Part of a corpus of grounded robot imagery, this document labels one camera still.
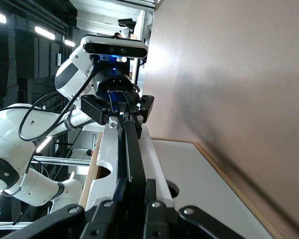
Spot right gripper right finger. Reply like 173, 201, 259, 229
142, 179, 245, 239

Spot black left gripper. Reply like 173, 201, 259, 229
80, 67, 155, 140

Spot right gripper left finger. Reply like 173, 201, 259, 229
1, 177, 143, 239

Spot white-front drawer with handle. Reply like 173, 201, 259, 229
85, 123, 175, 213

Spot light wooden drawer cabinet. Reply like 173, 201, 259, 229
79, 131, 286, 239

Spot white-front drawer without handle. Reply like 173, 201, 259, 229
150, 137, 274, 239

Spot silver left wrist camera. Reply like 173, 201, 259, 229
80, 34, 150, 61

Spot aluminium frame rail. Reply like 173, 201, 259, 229
0, 220, 33, 232
30, 156, 93, 167

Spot black mounted camera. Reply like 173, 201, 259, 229
117, 17, 138, 28

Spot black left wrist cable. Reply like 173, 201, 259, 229
17, 70, 97, 143

